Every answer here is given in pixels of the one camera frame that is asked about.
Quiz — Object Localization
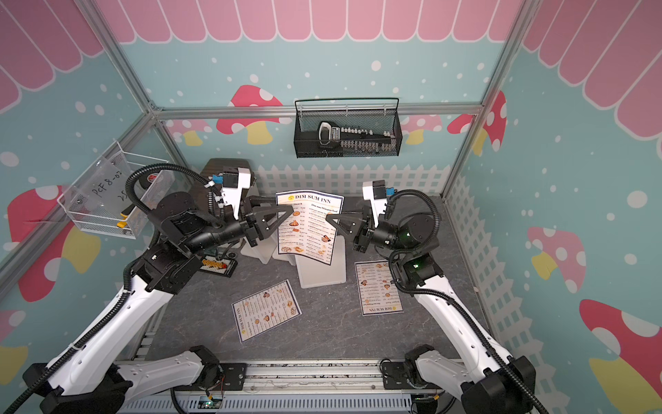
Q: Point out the brown lid storage box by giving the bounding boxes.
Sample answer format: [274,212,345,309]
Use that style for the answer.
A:
[189,158,252,210]

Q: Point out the socket tool set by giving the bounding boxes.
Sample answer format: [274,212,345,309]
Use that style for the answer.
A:
[317,122,398,155]

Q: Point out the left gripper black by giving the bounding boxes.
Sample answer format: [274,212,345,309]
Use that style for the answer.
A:
[184,195,294,255]

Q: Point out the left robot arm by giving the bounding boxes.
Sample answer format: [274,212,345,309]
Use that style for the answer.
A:
[8,163,293,413]

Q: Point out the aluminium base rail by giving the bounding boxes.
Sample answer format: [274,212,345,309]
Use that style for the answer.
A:
[113,359,534,414]

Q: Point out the dim sum menu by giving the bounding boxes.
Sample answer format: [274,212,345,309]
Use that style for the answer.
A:
[354,260,403,317]
[276,190,344,265]
[232,280,303,343]

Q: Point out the black mesh wall basket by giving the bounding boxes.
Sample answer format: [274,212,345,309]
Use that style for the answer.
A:
[293,98,403,158]

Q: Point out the small circuit board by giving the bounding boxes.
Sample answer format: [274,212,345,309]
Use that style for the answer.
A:
[198,396,223,410]

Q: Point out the black tray with parts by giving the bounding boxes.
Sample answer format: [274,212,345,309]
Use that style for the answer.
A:
[199,255,238,278]

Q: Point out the yellow black utility knife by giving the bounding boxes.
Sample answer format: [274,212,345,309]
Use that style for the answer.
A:
[117,205,136,229]

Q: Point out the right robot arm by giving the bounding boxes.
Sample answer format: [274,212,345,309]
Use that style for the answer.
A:
[326,189,547,413]

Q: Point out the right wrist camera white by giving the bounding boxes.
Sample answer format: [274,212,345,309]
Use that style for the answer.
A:
[362,179,388,228]

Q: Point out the clear plastic labelled bag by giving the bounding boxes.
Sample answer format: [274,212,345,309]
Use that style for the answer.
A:
[65,153,131,220]

